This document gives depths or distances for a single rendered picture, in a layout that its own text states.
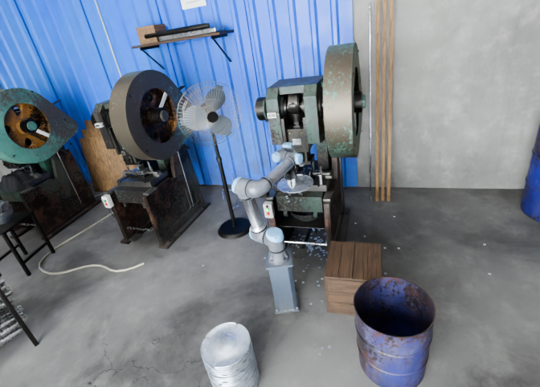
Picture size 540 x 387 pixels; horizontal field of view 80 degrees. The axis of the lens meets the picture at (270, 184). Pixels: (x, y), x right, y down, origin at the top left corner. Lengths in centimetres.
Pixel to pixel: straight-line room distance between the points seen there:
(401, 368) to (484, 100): 268
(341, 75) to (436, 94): 173
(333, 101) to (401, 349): 145
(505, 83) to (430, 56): 73
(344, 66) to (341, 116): 31
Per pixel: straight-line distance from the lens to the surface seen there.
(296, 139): 260
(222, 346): 208
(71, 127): 484
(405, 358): 201
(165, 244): 363
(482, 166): 409
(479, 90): 381
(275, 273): 233
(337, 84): 216
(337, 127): 217
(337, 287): 236
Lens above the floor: 193
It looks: 26 degrees down
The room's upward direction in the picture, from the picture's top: 9 degrees counter-clockwise
